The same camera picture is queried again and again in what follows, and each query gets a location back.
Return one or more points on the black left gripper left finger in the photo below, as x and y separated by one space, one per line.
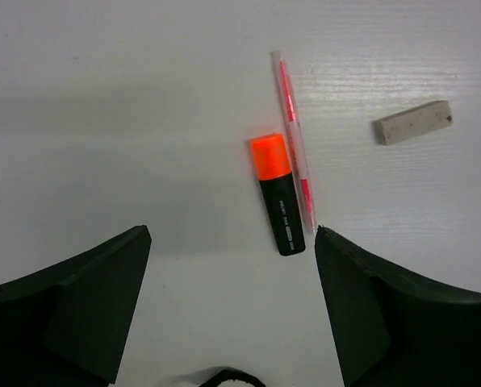
67 324

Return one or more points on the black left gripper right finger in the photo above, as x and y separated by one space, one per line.
394 327

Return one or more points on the orange black highlighter marker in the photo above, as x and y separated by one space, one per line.
276 182

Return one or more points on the grey white eraser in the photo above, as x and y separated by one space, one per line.
413 122

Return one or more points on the pink double-ended pen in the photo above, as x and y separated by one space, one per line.
295 138

